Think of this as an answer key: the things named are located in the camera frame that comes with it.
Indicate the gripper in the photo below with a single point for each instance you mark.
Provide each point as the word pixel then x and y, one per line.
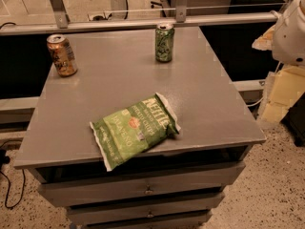
pixel 291 37

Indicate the green jalapeno chip bag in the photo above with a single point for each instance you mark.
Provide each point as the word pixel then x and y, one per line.
pixel 124 134

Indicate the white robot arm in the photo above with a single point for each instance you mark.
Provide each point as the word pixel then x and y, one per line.
pixel 286 40

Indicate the green soda can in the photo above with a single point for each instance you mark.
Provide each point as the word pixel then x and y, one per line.
pixel 164 34

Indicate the orange soda can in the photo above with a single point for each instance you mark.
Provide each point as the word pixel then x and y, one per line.
pixel 62 54

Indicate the grey drawer cabinet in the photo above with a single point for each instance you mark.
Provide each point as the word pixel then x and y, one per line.
pixel 116 70

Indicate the middle grey drawer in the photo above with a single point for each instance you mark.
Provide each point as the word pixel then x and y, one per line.
pixel 145 209

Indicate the grey drawer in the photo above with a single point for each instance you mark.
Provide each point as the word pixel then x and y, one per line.
pixel 158 222
pixel 88 191
pixel 145 209

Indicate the bottom grey drawer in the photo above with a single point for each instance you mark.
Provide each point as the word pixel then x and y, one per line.
pixel 158 222

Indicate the top grey drawer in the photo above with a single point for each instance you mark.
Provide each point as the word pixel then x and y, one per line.
pixel 88 191

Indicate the metal frame rail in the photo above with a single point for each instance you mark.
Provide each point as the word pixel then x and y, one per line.
pixel 51 16

